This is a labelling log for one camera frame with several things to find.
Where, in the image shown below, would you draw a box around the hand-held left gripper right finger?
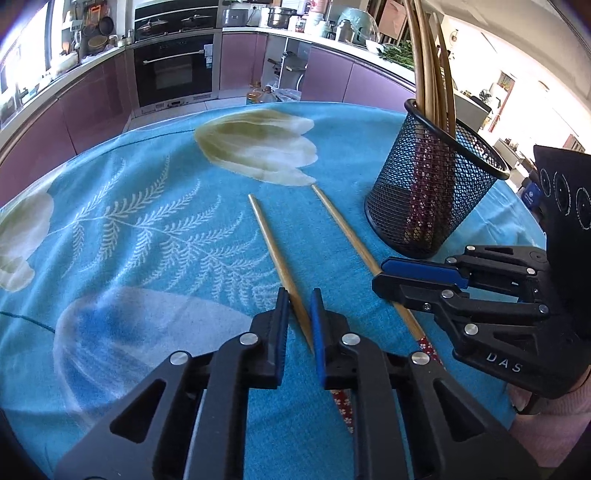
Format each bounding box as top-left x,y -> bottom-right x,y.
310,287 -> 542,480

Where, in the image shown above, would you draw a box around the black built-in oven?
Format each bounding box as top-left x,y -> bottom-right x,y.
133,33 -> 221,110

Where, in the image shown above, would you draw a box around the stainless steel pot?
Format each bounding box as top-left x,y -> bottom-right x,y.
266,6 -> 297,28

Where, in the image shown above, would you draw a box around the black cooktop unit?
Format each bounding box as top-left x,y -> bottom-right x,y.
134,6 -> 222,43

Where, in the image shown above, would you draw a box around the brown cardboard box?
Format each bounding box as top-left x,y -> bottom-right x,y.
379,0 -> 408,32

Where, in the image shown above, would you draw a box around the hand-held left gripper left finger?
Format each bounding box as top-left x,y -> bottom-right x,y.
54,286 -> 291,480

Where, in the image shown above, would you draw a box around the purple kitchen cabinets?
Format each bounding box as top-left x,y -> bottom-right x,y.
0,30 -> 416,208

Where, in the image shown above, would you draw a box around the yellow oil bottle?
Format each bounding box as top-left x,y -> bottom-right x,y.
246,82 -> 279,105

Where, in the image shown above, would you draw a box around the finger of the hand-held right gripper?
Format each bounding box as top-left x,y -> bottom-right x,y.
371,272 -> 551,352
381,245 -> 551,304

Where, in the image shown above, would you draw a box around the dark brown wooden chopstick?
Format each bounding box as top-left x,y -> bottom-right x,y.
247,194 -> 356,435

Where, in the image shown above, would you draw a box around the white kitchen countertop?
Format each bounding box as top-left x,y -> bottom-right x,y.
0,25 -> 416,139

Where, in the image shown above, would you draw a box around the person's right forearm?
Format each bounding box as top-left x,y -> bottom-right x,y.
508,364 -> 591,462

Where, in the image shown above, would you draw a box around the black mesh utensil holder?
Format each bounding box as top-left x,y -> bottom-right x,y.
364,98 -> 511,260

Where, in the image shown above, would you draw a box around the light green food cover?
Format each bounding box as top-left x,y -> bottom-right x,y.
337,6 -> 380,43

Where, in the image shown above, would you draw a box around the blue floral tablecloth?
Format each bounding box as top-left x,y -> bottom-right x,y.
0,102 -> 548,480

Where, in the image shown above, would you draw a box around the kitchen window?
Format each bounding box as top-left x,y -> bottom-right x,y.
0,0 -> 52,126

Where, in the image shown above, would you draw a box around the blue carton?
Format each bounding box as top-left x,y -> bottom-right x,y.
522,181 -> 546,209

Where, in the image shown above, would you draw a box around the group of wooden chopsticks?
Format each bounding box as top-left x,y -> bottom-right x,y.
403,0 -> 459,245

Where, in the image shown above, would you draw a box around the green leafy vegetables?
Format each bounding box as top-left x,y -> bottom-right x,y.
380,40 -> 417,71

